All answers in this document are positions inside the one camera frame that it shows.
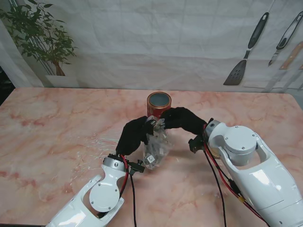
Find red floral tea tin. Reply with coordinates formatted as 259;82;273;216
147;91;171;120

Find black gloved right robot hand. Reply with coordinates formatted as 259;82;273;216
160;107;208;138

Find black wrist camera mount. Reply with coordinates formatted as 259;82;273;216
128;159;145;175
188;135;206;153

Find red black left arm cable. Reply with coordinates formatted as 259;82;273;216
119;153;138;227

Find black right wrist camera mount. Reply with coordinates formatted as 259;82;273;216
188;135;206;153

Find red black arm cable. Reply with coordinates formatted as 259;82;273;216
203;141;270;227
119;153;138;227

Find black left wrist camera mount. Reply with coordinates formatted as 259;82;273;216
128;159;145;175

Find white printed backdrop cloth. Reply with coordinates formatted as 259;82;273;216
0;0;303;93

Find clear plastic tea bag pouch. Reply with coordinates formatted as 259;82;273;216
143;118;173;171

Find red black right arm cable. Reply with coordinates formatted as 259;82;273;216
203;141;270;227

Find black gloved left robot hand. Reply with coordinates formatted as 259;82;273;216
116;115;157;157

